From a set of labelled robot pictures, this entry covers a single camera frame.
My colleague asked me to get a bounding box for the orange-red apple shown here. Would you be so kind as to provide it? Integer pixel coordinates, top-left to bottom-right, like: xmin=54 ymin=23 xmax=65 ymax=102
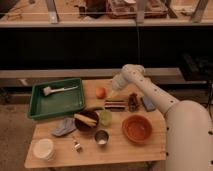
xmin=95 ymin=87 xmax=106 ymax=99

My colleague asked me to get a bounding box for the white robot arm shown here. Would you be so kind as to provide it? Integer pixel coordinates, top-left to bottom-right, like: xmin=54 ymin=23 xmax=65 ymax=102
xmin=112 ymin=64 xmax=213 ymax=171

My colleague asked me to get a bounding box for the green plastic tray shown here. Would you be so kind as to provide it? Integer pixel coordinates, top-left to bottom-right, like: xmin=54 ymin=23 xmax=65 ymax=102
xmin=28 ymin=78 xmax=85 ymax=120

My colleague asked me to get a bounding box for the brown pine cone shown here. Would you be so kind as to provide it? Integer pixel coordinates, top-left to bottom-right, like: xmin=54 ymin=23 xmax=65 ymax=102
xmin=128 ymin=93 xmax=139 ymax=112

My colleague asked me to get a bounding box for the striped dark block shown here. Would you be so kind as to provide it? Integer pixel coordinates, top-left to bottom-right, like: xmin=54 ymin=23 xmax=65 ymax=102
xmin=104 ymin=101 xmax=126 ymax=110

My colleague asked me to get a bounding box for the light green cup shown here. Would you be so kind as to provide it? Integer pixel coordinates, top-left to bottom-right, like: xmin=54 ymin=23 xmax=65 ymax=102
xmin=99 ymin=110 xmax=112 ymax=126

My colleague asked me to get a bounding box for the green vegetable piece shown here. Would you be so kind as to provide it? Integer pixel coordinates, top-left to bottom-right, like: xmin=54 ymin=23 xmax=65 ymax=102
xmin=87 ymin=106 xmax=105 ymax=111

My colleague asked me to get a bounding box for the blue sponge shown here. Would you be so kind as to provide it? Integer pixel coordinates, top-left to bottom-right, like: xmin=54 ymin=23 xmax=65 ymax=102
xmin=141 ymin=96 xmax=156 ymax=112

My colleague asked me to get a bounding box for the orange bowl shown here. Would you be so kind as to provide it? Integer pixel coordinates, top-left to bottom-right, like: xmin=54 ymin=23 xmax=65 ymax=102
xmin=122 ymin=115 xmax=152 ymax=144

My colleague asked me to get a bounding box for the yellow corn cob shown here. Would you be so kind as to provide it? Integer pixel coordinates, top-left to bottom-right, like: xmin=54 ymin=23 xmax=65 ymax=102
xmin=74 ymin=114 xmax=97 ymax=127

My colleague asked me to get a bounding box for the dark brown bowl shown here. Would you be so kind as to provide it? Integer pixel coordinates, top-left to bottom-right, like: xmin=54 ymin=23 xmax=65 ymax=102
xmin=74 ymin=110 xmax=99 ymax=132

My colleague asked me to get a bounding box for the small metal cup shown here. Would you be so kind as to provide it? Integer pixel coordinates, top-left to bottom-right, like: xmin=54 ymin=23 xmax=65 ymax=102
xmin=95 ymin=130 xmax=109 ymax=145

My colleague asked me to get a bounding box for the grey-blue cloth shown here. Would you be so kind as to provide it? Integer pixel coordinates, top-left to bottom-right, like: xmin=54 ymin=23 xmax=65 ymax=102
xmin=51 ymin=117 xmax=76 ymax=137

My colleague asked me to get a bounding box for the white dish brush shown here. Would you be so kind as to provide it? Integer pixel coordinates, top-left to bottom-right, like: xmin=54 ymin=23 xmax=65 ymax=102
xmin=43 ymin=86 xmax=76 ymax=96

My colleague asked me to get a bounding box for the small metal clip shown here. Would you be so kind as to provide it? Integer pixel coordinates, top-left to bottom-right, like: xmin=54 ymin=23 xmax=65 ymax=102
xmin=73 ymin=140 xmax=82 ymax=152

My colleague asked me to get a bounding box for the white plate stack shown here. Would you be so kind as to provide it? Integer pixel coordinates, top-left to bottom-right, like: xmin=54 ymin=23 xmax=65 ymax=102
xmin=33 ymin=139 xmax=55 ymax=161

